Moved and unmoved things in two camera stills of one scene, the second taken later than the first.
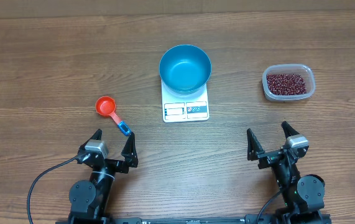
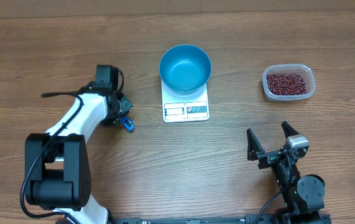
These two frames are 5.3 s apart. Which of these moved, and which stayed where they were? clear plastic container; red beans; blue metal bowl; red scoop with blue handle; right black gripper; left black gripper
Moved: red scoop with blue handle; left black gripper
Stayed: clear plastic container; right black gripper; blue metal bowl; red beans
